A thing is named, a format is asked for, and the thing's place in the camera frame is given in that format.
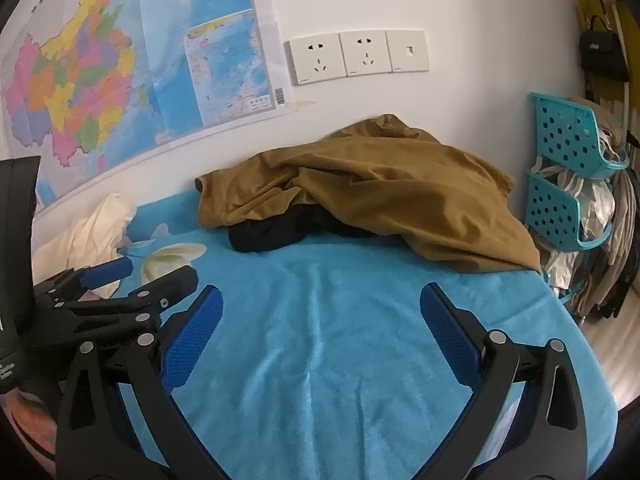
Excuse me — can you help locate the black handbag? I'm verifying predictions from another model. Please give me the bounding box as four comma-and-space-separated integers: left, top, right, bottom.
578, 15, 630, 84

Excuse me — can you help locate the colourful wall map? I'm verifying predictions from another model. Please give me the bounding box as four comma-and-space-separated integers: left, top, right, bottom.
1, 0, 290, 208

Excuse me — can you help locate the mustard brown shirt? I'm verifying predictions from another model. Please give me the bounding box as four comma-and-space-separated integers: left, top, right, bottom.
196, 114, 540, 273

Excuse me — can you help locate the cream folded garment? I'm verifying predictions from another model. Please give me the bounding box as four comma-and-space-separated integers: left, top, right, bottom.
32, 193, 137, 284

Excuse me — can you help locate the black garment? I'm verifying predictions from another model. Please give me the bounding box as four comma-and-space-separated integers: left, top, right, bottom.
228, 205, 375, 252

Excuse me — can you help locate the blue bed sheet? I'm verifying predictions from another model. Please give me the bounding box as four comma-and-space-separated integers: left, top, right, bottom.
118, 192, 617, 479

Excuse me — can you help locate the pile of clothes by rack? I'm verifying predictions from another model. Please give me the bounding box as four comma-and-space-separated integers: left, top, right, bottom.
534, 96, 640, 321

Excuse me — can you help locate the white wall socket panel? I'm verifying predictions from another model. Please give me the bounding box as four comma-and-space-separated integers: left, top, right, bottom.
288, 29, 431, 86

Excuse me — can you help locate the turquoise plastic basket rack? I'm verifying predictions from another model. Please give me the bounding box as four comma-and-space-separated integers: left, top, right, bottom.
523, 91, 632, 306

